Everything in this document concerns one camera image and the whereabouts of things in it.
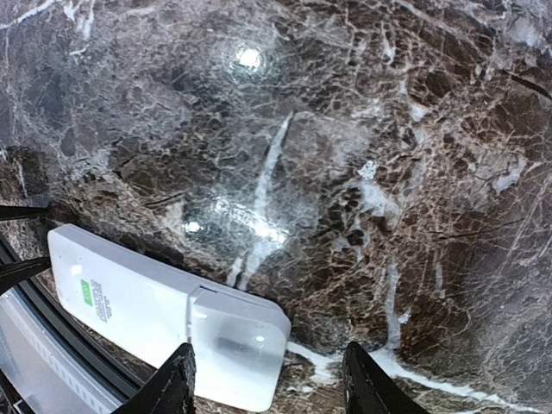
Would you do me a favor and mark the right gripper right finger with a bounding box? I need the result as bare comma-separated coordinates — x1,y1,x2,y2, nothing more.
342,342,429,414

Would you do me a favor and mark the white slotted cable duct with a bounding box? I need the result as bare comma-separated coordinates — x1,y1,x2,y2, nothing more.
1,292,123,413

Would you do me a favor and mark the white battery compartment cover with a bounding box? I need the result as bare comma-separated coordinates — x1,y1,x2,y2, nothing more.
188,288,291,412

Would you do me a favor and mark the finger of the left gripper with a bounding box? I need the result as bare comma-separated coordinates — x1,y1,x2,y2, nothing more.
0,257,51,293
0,198,52,221

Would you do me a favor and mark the white remote control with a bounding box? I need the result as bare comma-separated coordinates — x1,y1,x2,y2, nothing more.
46,223,285,376

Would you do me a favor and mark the black front table rail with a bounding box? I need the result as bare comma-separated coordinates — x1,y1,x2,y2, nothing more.
1,278,155,413

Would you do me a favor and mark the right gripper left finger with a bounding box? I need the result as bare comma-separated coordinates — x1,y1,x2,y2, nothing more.
124,343,196,414

